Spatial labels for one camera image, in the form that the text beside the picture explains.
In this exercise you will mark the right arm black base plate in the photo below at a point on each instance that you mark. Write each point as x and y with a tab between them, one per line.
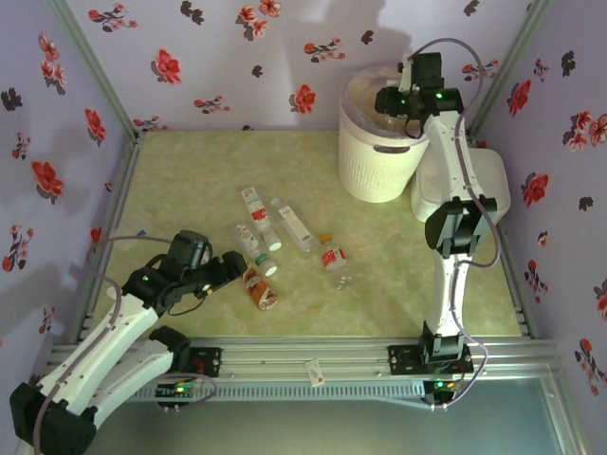
400	360

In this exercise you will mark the aluminium frame post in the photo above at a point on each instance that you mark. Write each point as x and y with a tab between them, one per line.
512	61
90	61

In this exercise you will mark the white red paper tag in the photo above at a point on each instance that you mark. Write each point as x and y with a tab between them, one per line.
314	372

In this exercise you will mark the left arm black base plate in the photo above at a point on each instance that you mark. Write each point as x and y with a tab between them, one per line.
211	360

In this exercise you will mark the clear bottle long white label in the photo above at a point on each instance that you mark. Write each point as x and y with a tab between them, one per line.
295	230

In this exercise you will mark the white plastic bin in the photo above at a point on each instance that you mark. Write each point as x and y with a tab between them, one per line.
374	175

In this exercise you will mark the aluminium front rail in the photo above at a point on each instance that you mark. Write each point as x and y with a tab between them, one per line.
284	355

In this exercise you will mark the brown label drink bottle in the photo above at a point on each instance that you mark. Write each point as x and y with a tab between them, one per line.
261	291

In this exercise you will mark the red white label bottle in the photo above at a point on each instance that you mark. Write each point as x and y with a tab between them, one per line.
258	215

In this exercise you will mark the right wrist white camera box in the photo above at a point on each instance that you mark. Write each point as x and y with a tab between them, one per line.
404	76

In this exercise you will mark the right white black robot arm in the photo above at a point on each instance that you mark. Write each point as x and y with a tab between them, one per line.
450	156

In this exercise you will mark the white box lid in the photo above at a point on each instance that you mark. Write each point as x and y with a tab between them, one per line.
495	175

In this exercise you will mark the orange cap red label bottle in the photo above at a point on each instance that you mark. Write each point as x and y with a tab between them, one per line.
333	260

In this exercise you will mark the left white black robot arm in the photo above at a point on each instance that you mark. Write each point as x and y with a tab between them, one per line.
104	341

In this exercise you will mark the grey metal panel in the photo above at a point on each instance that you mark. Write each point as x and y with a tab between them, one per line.
303	426

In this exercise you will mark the small clear bottle white label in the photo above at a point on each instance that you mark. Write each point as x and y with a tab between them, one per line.
246	237

